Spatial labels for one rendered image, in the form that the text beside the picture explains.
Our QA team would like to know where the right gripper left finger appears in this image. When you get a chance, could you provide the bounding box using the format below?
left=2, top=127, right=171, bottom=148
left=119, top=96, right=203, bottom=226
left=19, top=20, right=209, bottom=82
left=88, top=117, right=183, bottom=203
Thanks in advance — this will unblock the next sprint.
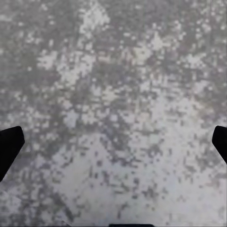
left=0, top=126, right=25, bottom=182

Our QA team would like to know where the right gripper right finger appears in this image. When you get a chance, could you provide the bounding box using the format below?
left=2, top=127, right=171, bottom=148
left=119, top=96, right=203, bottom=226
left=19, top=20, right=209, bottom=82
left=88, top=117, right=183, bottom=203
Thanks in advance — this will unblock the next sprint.
left=212, top=125, right=227, bottom=164

